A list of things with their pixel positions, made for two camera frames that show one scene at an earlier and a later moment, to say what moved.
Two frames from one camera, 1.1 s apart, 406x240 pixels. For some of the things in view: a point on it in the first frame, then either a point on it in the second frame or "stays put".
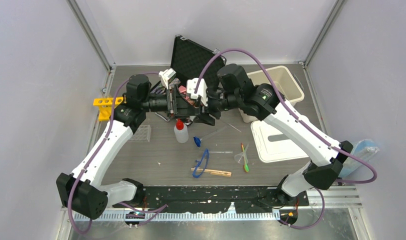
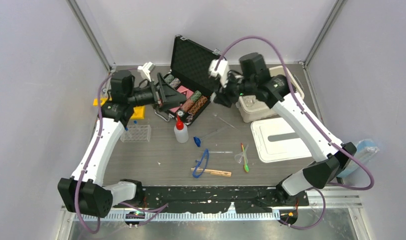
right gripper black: (204, 118) to (227, 98)
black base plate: (215, 199) stays put
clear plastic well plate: (143, 133) stays put
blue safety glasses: (198, 162) stays put
